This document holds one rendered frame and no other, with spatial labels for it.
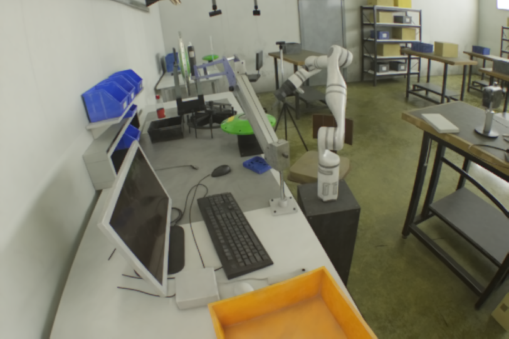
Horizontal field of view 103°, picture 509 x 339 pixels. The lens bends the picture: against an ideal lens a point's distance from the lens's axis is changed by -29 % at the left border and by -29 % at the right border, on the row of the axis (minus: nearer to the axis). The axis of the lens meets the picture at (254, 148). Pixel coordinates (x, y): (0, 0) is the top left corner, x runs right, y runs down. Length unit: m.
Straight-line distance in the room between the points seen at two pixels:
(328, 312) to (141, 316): 0.53
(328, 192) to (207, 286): 0.67
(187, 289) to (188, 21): 5.65
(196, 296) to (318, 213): 0.63
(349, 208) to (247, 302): 0.67
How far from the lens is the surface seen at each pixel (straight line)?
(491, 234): 2.30
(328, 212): 1.21
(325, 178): 1.20
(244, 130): 1.46
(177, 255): 0.99
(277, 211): 1.10
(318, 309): 0.81
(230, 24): 6.15
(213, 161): 1.53
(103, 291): 1.01
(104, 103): 1.59
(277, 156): 0.98
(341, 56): 1.33
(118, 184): 0.81
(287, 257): 0.94
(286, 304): 0.80
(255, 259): 0.91
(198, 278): 0.86
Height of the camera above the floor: 1.61
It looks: 26 degrees down
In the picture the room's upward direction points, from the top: 6 degrees counter-clockwise
